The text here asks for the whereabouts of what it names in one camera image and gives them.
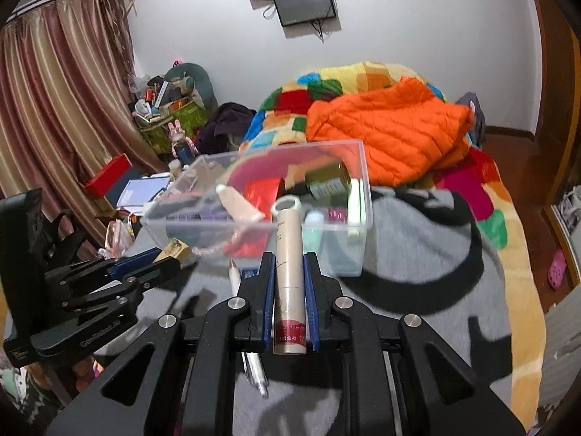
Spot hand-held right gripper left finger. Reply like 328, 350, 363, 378
45, 252, 277, 436

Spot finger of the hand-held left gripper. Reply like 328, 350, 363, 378
54, 257, 181, 323
45, 247, 164, 282

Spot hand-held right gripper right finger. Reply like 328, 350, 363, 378
302, 251, 527, 436

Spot beige cylindrical lip tube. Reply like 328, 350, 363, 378
271, 195, 307, 356

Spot small olive gold box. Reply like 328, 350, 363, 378
154, 237, 198, 268

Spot clear plastic box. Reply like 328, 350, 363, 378
143, 139, 375, 278

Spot braided white cord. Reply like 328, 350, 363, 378
193, 229, 241, 258

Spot mint green bottle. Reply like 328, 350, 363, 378
303, 211, 325, 246

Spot purple mascara tube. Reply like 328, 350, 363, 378
177, 209, 232, 226

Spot beige cream tube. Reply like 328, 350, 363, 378
215, 184, 268, 224

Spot red card envelope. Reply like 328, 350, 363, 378
227, 177, 286, 257

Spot green jar with white label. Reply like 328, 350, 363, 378
305, 161, 352, 199

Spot pink transparent bag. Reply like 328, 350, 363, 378
105, 218, 137, 259

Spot white pen with gold tip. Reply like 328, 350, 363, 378
228, 258, 271, 400

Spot blue white notebook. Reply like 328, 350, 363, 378
115, 176, 171, 210

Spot red box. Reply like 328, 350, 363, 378
83, 153, 132, 199

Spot pale green stick tube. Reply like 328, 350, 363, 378
347, 177, 365, 239

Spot grey black blanket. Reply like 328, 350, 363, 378
4, 188, 513, 436

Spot green storage basket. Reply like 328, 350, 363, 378
138, 102, 210, 155

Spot pink bunny toy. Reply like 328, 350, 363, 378
167, 120, 198, 164

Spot dark brown clothes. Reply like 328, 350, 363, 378
195, 102, 257, 155

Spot striped brown curtain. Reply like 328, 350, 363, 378
0, 0, 168, 246

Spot orange down jacket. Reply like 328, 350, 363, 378
305, 77, 475, 187

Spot green curved pillow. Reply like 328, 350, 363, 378
162, 62, 218, 110

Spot colourful patchwork quilt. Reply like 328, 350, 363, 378
238, 60, 548, 423

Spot pink clog shoe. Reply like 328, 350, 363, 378
547, 250, 568, 290

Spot purple cloth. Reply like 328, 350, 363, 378
456, 92, 480, 115

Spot white suitcase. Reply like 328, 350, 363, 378
542, 293, 581, 424

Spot white bag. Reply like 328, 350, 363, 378
551, 186, 581, 237

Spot wooden door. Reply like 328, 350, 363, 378
524, 0, 581, 201

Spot small black wall monitor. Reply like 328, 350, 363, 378
272, 0, 337, 27

